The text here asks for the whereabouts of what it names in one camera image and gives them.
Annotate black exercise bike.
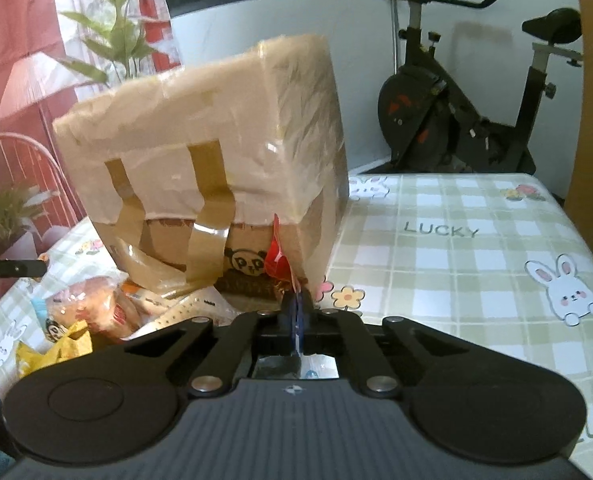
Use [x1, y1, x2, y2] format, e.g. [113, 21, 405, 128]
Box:
[363, 0, 584, 176]

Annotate yellow snack packet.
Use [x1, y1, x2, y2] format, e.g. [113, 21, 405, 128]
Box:
[15, 320, 93, 378]

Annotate green checked rabbit tablecloth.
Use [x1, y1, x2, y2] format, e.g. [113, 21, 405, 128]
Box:
[0, 172, 593, 461]

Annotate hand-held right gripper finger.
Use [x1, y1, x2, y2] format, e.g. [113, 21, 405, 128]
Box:
[299, 292, 472, 396]
[121, 292, 297, 396]

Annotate brown paper bag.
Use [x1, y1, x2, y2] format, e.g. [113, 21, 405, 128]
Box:
[51, 34, 349, 301]

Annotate orange snack packet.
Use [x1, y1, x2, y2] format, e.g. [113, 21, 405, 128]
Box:
[41, 275, 144, 343]

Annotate green artificial plant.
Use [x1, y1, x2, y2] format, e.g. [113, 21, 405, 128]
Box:
[59, 0, 162, 93]

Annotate red white printed curtain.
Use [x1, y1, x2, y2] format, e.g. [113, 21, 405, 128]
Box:
[0, 0, 182, 311]

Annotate white snack packet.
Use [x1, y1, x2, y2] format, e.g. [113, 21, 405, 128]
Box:
[141, 287, 242, 333]

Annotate clear plastic wrapper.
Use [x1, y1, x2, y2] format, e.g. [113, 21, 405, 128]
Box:
[251, 214, 339, 381]

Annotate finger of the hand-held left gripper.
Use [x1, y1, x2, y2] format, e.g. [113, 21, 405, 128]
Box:
[0, 258, 48, 278]

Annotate metal rod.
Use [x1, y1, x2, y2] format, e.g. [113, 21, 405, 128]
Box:
[390, 0, 398, 73]

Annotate brown panda print packet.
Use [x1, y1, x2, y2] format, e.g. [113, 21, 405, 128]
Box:
[211, 225, 287, 311]

